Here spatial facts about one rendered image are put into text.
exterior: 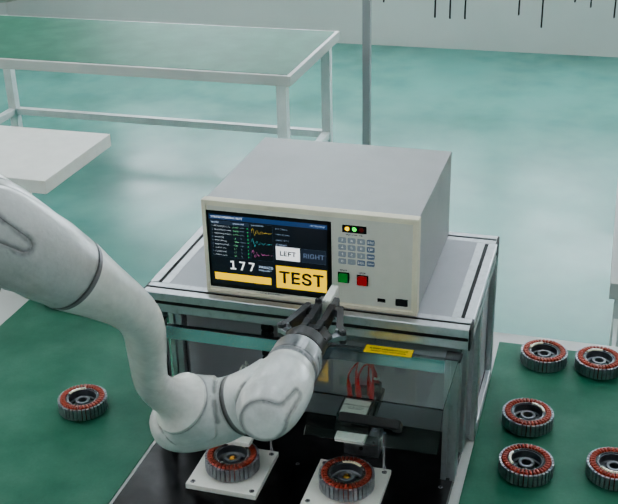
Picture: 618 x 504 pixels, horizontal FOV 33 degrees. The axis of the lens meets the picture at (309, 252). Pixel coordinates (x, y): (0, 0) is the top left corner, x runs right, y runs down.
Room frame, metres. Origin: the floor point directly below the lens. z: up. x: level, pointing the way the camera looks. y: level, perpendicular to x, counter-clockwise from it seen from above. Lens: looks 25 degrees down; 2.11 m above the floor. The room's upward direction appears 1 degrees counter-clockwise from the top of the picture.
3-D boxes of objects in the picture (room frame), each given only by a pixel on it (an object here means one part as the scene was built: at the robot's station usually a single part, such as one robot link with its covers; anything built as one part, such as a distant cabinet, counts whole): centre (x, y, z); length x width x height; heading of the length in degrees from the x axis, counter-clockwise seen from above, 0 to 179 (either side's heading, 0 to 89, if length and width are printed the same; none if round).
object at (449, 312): (2.03, -0.04, 1.09); 0.68 x 0.44 x 0.05; 73
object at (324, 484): (1.69, -0.06, 0.80); 0.11 x 0.11 x 0.04
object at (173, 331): (1.82, 0.02, 1.03); 0.62 x 0.01 x 0.03; 73
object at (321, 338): (1.58, 0.01, 1.18); 0.09 x 0.08 x 0.07; 163
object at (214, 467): (1.76, 0.17, 0.80); 0.11 x 0.11 x 0.04
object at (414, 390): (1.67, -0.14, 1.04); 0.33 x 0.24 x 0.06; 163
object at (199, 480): (1.76, 0.17, 0.78); 0.15 x 0.15 x 0.01; 73
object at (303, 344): (1.51, 0.03, 1.18); 0.09 x 0.06 x 0.09; 73
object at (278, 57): (5.49, 0.94, 0.37); 2.10 x 0.90 x 0.75; 73
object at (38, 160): (2.54, 0.75, 0.98); 0.37 x 0.35 x 0.46; 73
